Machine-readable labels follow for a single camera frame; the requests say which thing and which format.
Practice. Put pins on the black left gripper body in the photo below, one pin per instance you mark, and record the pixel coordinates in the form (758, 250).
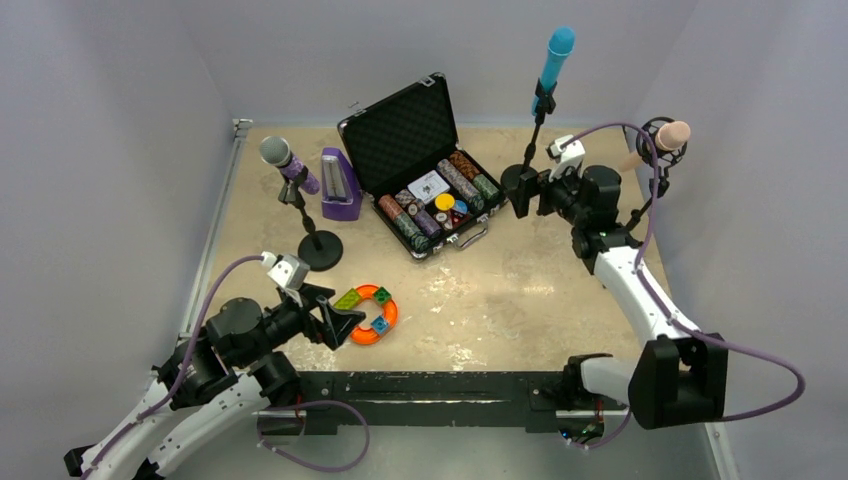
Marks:
(318, 308)

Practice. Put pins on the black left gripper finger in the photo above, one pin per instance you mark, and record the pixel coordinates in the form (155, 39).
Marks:
(336, 325)
(313, 292)

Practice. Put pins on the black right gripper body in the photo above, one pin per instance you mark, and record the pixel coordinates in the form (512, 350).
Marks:
(538, 192)

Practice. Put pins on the black round-base stand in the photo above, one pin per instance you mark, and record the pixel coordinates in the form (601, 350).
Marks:
(320, 249)
(545, 105)

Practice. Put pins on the beige pink microphone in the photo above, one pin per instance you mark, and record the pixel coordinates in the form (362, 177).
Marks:
(668, 139)

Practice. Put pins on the purple glitter microphone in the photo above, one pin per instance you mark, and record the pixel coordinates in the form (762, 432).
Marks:
(276, 152)

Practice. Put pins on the blue microphone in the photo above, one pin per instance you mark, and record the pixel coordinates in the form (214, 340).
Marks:
(559, 48)

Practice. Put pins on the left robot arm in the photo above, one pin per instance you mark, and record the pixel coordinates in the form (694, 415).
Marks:
(232, 367)

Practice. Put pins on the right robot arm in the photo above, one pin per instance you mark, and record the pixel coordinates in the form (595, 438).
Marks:
(680, 376)

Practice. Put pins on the lime green long brick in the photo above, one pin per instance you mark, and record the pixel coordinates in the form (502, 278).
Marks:
(348, 301)

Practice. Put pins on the blue square brick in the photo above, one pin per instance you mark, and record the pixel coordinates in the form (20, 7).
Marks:
(380, 325)

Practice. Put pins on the green square brick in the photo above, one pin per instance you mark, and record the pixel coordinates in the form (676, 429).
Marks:
(382, 296)

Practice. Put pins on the orange curved toy track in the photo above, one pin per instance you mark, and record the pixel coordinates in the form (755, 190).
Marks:
(366, 336)

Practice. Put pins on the yellow dealer button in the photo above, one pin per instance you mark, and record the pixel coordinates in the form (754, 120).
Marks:
(444, 202)

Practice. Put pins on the black poker chip case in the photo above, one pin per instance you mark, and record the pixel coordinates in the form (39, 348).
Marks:
(402, 138)

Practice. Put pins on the white playing card box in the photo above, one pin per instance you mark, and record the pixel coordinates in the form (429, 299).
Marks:
(428, 187)

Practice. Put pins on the purple metronome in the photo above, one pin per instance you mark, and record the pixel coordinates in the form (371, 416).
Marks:
(341, 196)

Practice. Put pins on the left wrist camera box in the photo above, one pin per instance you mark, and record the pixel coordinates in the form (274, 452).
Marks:
(288, 272)

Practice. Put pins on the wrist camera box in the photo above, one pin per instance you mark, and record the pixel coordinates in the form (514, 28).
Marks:
(288, 272)
(567, 155)

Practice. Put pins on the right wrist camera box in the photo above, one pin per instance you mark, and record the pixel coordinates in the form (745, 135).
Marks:
(567, 155)

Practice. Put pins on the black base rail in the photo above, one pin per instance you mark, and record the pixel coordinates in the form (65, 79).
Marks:
(534, 401)

